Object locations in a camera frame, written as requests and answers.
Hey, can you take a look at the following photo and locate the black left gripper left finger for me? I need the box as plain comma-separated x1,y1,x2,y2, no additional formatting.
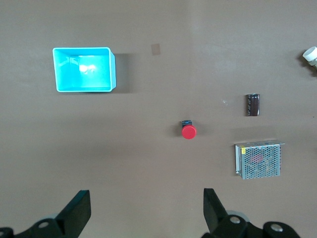
0,189,92,238

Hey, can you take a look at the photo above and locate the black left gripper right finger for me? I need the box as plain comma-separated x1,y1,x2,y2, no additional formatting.
202,187,302,238

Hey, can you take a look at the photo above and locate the red mushroom push button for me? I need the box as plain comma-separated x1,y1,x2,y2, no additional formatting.
180,120,198,140

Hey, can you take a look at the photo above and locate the perforated metal power supply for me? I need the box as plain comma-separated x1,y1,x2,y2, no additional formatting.
234,138,286,180

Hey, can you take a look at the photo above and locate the dark brown cylindrical capacitor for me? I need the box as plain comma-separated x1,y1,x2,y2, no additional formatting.
245,93,261,117

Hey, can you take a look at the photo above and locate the cyan plastic box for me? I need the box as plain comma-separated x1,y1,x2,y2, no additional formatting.
52,46,117,93

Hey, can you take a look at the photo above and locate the white and beige connector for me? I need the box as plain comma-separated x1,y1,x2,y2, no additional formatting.
302,46,317,73

